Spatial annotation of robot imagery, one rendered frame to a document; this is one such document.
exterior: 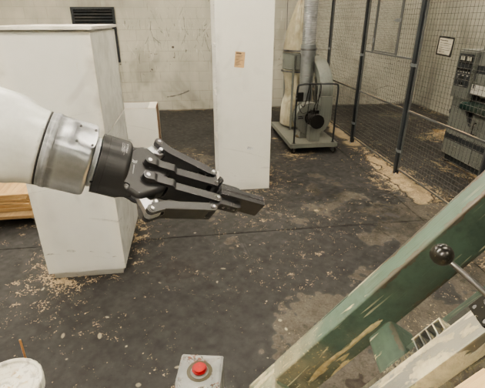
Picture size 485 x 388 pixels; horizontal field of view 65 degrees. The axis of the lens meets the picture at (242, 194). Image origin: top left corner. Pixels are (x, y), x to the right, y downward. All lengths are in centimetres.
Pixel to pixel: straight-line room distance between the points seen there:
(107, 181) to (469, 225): 73
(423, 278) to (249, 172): 351
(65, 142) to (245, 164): 387
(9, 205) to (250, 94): 257
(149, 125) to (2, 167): 490
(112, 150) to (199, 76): 800
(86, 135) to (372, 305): 74
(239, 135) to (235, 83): 55
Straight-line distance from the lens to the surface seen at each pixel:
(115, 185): 48
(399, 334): 100
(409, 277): 96
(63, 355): 264
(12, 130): 47
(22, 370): 212
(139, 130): 538
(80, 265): 314
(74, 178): 47
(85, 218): 292
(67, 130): 48
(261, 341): 250
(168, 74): 846
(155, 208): 48
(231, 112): 411
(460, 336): 78
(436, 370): 79
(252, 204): 55
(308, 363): 109
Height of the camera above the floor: 178
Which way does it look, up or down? 25 degrees down
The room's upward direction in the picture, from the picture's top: straight up
